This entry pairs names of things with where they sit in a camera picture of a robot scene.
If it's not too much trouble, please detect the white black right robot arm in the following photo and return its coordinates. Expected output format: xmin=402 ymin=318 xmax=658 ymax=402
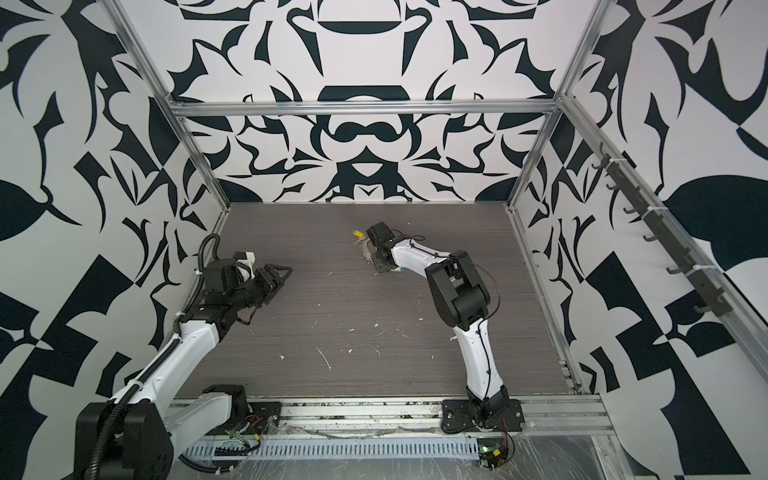
xmin=357 ymin=222 xmax=509 ymax=429

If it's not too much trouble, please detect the aluminium frame corner post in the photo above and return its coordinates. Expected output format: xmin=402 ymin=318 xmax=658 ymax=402
xmin=506 ymin=0 xmax=616 ymax=212
xmin=99 ymin=0 xmax=231 ymax=212

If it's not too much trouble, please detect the aluminium frame corner post right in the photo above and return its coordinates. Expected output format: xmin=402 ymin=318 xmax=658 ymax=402
xmin=506 ymin=0 xmax=616 ymax=212

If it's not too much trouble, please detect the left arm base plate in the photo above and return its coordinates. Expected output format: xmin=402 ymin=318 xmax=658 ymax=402
xmin=235 ymin=401 xmax=282 ymax=437

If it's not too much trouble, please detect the black corrugated cable conduit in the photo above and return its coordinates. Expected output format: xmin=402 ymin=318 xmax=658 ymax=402
xmin=89 ymin=232 xmax=223 ymax=480

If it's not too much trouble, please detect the green lit circuit board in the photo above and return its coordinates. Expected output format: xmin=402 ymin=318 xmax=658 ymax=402
xmin=478 ymin=437 xmax=516 ymax=470

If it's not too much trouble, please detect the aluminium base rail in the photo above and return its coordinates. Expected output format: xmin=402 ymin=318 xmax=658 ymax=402
xmin=248 ymin=395 xmax=615 ymax=438

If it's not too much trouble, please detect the white slotted cable duct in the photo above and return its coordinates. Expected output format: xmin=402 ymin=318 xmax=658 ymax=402
xmin=185 ymin=437 xmax=480 ymax=461

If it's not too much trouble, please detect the aluminium frame top crossbar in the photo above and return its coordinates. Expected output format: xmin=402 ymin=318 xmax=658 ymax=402
xmin=170 ymin=99 xmax=556 ymax=118

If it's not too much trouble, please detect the black wall hook rail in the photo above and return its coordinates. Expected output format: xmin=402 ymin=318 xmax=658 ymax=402
xmin=592 ymin=143 xmax=733 ymax=317

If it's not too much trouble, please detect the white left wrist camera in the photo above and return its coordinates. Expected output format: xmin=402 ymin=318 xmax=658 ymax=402
xmin=233 ymin=251 xmax=256 ymax=281

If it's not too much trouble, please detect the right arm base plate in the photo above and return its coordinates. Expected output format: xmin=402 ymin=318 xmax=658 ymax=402
xmin=440 ymin=398 xmax=525 ymax=434

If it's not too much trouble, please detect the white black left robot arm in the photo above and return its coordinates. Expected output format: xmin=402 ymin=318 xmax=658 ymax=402
xmin=72 ymin=234 xmax=293 ymax=479

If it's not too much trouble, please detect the aluminium frame corner post left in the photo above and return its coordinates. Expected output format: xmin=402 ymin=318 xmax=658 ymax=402
xmin=99 ymin=0 xmax=231 ymax=212

